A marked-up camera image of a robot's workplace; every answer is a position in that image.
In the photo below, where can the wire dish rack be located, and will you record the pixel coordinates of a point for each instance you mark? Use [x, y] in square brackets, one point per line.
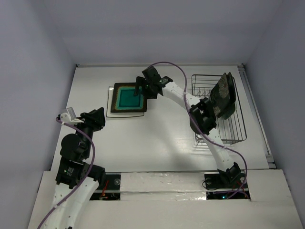
[231, 130]

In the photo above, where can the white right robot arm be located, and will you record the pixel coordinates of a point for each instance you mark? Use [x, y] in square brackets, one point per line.
[203, 113]

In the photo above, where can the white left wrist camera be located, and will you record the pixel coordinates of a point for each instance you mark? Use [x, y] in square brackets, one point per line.
[68, 116]

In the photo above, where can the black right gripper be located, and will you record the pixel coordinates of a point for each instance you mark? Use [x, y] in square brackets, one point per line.
[145, 83]

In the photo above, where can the white foam block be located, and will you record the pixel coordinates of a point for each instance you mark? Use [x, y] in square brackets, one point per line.
[149, 182]

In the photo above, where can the teal square plate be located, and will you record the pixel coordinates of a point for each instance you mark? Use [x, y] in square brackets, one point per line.
[124, 100]

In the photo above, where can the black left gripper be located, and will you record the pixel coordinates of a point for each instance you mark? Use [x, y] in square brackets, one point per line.
[95, 118]

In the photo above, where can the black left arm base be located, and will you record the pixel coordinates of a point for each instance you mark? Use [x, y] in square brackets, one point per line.
[112, 182]

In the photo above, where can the white square plate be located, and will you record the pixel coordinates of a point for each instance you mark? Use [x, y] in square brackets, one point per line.
[109, 114]

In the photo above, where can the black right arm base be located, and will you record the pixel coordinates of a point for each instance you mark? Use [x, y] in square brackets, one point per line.
[215, 181]

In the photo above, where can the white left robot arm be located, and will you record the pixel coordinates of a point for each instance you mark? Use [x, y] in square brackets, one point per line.
[76, 180]

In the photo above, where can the dark patterned plate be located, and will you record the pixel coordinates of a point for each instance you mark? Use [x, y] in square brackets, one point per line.
[219, 96]

